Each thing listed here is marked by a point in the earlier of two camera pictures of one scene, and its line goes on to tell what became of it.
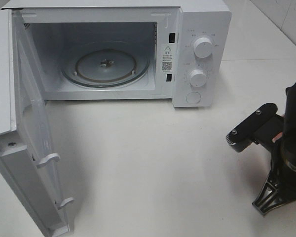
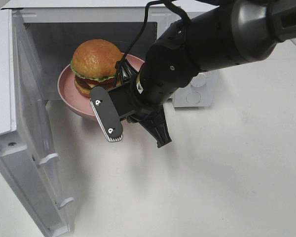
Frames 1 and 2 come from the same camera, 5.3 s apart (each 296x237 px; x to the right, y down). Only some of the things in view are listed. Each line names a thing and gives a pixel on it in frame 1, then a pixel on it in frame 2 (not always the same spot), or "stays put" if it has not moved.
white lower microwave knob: [198, 78] stays put
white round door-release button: [193, 97] stays put
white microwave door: [20, 148] stays put
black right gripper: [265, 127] → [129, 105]
